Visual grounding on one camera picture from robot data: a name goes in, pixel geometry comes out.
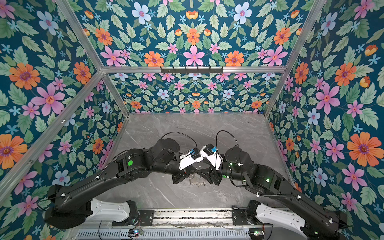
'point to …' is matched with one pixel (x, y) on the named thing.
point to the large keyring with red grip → (190, 177)
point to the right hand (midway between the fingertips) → (200, 165)
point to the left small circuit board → (133, 232)
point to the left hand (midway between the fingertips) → (198, 171)
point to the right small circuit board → (256, 232)
